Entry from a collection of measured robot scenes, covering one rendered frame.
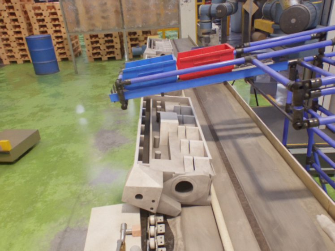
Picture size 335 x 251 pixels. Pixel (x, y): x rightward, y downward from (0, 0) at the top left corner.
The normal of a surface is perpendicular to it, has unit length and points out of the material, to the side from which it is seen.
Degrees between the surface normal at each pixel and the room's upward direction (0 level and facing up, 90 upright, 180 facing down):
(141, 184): 38
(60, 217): 0
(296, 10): 84
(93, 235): 0
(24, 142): 90
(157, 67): 92
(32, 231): 0
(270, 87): 90
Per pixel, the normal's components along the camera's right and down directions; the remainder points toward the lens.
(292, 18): -0.55, 0.39
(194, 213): -0.07, -0.90
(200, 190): 0.04, 0.42
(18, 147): 0.98, 0.00
